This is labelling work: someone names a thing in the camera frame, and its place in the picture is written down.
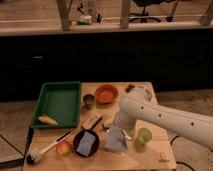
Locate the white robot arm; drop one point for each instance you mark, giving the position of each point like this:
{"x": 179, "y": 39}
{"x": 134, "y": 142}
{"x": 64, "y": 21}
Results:
{"x": 136, "y": 105}

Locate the small metal cup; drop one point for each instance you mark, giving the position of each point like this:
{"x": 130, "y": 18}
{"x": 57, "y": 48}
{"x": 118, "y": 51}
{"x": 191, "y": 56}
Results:
{"x": 88, "y": 101}

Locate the orange bowl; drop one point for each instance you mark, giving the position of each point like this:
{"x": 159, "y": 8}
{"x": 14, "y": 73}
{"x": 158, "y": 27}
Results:
{"x": 106, "y": 94}

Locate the brown small object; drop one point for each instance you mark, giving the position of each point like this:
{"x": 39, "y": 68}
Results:
{"x": 129, "y": 88}

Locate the green cucumber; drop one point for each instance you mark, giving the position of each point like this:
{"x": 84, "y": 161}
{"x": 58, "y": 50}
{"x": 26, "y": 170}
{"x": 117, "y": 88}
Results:
{"x": 106, "y": 126}

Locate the green plastic tray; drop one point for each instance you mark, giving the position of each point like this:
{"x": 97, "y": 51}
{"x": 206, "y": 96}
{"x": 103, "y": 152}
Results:
{"x": 59, "y": 101}

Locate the metal spoon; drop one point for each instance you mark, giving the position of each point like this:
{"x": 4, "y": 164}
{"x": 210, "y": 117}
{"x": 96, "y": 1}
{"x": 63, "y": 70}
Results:
{"x": 129, "y": 138}

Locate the blue sponge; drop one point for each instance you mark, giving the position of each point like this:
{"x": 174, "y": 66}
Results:
{"x": 86, "y": 140}

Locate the black round plate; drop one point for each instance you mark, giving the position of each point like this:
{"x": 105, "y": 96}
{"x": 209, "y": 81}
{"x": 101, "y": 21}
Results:
{"x": 95, "y": 145}

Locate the green apple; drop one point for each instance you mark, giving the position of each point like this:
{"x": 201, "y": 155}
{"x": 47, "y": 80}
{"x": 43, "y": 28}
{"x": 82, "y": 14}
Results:
{"x": 144, "y": 136}

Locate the yellow corn cob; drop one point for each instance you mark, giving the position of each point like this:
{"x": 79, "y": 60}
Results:
{"x": 47, "y": 120}

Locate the red yellow apple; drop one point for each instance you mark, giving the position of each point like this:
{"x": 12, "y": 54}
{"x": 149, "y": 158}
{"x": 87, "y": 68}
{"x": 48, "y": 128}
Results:
{"x": 63, "y": 148}

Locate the black office chair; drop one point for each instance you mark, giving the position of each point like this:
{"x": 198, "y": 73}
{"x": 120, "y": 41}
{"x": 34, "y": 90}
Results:
{"x": 144, "y": 16}

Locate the white dish brush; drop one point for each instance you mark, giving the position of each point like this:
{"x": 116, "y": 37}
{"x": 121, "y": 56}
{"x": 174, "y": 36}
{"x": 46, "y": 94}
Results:
{"x": 35, "y": 155}

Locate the wooden handled brush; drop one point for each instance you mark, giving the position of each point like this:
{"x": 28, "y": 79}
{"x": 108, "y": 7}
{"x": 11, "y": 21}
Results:
{"x": 91, "y": 122}

